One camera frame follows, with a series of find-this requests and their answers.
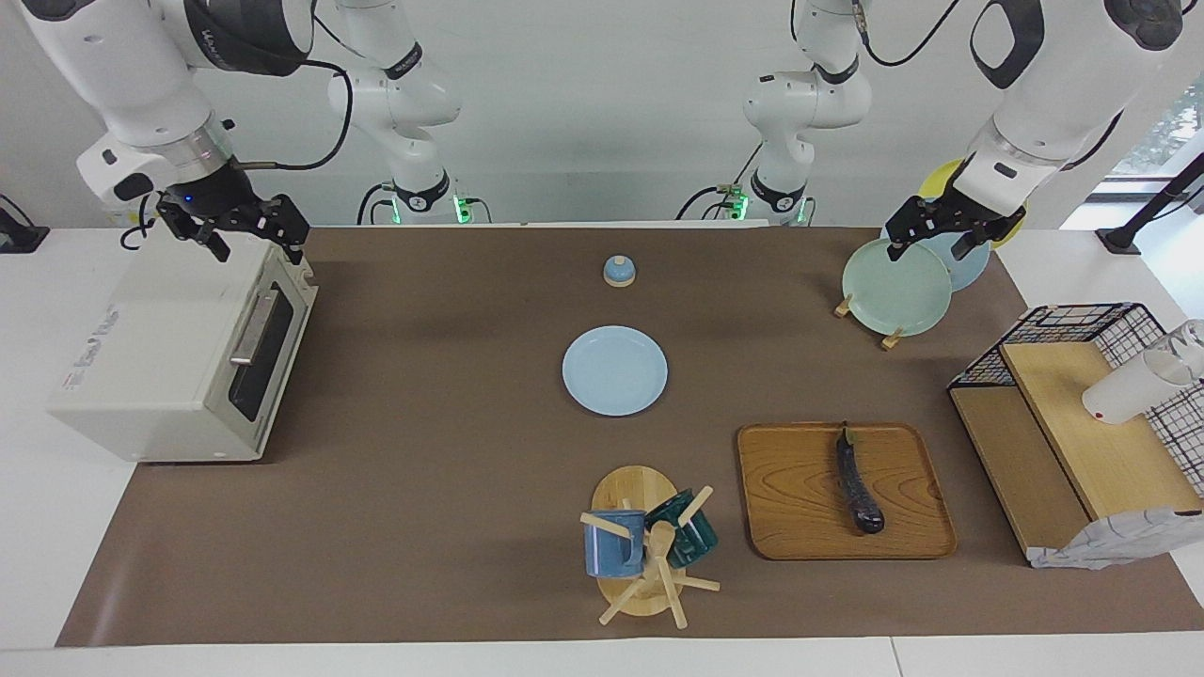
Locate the toaster oven glass door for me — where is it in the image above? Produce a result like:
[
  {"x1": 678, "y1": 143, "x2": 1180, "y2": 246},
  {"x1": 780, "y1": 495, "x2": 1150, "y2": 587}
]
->
[{"x1": 224, "y1": 249, "x2": 319, "y2": 454}]

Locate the dark purple eggplant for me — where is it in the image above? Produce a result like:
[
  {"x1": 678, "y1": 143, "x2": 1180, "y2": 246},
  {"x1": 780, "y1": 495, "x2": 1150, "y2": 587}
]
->
[{"x1": 835, "y1": 423, "x2": 886, "y2": 535}]

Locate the white toaster oven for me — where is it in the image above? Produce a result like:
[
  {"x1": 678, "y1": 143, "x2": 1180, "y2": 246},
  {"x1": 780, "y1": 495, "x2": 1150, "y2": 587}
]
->
[{"x1": 47, "y1": 228, "x2": 319, "y2": 464}]

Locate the light blue racked plate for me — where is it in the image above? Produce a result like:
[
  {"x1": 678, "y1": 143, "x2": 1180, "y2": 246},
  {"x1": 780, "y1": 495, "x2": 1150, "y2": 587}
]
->
[{"x1": 879, "y1": 221, "x2": 990, "y2": 292}]

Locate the yellow plate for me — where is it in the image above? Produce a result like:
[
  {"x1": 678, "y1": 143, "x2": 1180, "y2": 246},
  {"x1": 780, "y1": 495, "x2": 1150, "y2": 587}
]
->
[{"x1": 918, "y1": 158, "x2": 1028, "y2": 247}]

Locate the pale green plate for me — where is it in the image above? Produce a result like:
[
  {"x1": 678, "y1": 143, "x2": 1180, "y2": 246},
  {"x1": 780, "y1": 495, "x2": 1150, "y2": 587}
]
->
[{"x1": 841, "y1": 237, "x2": 954, "y2": 337}]

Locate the wooden plate rack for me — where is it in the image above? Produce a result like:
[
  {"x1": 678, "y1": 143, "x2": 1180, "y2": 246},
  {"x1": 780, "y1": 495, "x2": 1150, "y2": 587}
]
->
[{"x1": 833, "y1": 294, "x2": 906, "y2": 352}]

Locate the black clamp stand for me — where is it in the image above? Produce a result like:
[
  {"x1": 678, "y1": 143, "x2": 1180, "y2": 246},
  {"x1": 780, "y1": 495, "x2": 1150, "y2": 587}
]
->
[{"x1": 1096, "y1": 150, "x2": 1204, "y2": 255}]

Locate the white paper cup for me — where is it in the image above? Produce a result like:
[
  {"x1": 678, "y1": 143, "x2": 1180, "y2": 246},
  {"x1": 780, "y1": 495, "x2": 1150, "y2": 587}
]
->
[{"x1": 1082, "y1": 350, "x2": 1194, "y2": 426}]

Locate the window pane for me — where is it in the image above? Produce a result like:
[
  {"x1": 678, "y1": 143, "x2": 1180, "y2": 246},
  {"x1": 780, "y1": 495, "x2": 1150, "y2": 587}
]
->
[{"x1": 1110, "y1": 75, "x2": 1204, "y2": 180}]

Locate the clear glass cup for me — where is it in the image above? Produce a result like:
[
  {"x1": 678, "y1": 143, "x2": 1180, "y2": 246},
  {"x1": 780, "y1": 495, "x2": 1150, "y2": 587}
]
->
[{"x1": 1152, "y1": 320, "x2": 1204, "y2": 382}]

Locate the wooden stepped shelf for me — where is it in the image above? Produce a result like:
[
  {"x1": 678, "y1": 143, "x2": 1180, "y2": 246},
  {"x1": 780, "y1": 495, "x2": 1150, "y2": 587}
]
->
[{"x1": 948, "y1": 340, "x2": 1204, "y2": 563}]

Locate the wooden serving tray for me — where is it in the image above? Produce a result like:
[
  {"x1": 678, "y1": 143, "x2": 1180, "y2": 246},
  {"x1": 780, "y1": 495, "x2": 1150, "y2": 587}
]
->
[{"x1": 737, "y1": 422, "x2": 958, "y2": 561}]

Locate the brown table mat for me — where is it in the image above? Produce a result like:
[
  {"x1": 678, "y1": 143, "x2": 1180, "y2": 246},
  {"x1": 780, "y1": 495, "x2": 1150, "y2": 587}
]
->
[{"x1": 55, "y1": 226, "x2": 1204, "y2": 648}]

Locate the white patterned cloth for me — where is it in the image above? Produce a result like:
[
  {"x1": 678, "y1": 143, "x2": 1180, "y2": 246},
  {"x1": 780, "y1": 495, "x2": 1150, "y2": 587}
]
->
[{"x1": 1027, "y1": 508, "x2": 1204, "y2": 571}]

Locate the dark green ceramic mug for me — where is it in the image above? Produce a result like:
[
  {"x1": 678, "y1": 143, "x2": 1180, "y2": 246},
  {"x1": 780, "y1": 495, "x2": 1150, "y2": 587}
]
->
[{"x1": 645, "y1": 489, "x2": 719, "y2": 569}]

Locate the wooden mug tree stand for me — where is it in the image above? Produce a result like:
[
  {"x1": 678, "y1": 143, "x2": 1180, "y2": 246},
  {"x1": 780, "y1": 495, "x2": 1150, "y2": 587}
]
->
[{"x1": 579, "y1": 464, "x2": 721, "y2": 629}]

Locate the blue ceramic mug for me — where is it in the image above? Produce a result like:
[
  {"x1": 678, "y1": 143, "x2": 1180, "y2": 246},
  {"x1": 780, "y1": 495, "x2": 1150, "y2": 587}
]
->
[{"x1": 584, "y1": 510, "x2": 648, "y2": 578}]

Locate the black looped wall cable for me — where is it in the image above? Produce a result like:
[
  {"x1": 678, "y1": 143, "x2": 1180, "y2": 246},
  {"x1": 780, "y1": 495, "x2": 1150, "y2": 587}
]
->
[{"x1": 119, "y1": 193, "x2": 163, "y2": 250}]

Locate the black right base cable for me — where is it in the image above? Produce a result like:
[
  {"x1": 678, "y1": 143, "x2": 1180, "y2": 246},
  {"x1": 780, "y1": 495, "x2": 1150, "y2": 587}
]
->
[{"x1": 356, "y1": 181, "x2": 401, "y2": 227}]

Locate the black base cable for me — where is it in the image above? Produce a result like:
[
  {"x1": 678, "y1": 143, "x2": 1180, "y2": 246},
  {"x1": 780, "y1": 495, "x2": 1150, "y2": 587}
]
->
[
  {"x1": 356, "y1": 181, "x2": 401, "y2": 227},
  {"x1": 675, "y1": 141, "x2": 765, "y2": 223}
]

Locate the black wire basket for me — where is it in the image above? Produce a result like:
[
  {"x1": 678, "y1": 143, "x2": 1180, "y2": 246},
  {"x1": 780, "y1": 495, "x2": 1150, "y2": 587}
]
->
[{"x1": 947, "y1": 302, "x2": 1204, "y2": 499}]

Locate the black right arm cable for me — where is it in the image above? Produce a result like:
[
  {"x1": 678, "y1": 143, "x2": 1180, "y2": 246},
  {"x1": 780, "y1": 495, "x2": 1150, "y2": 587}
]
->
[{"x1": 230, "y1": 56, "x2": 355, "y2": 172}]

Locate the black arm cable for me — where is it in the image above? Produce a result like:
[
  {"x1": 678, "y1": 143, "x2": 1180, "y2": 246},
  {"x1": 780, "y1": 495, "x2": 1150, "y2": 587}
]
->
[
  {"x1": 230, "y1": 56, "x2": 355, "y2": 172},
  {"x1": 851, "y1": 0, "x2": 998, "y2": 69}
]

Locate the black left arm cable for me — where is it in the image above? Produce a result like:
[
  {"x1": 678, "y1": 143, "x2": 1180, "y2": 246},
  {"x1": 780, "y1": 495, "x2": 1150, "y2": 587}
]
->
[{"x1": 851, "y1": 0, "x2": 998, "y2": 69}]

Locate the black desk mount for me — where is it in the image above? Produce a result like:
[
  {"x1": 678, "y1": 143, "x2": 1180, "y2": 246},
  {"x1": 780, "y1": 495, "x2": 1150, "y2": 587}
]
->
[{"x1": 0, "y1": 193, "x2": 50, "y2": 255}]

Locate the black left base cable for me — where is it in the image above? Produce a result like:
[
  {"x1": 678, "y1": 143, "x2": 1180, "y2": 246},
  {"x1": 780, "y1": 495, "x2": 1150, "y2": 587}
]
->
[{"x1": 675, "y1": 141, "x2": 765, "y2": 223}]

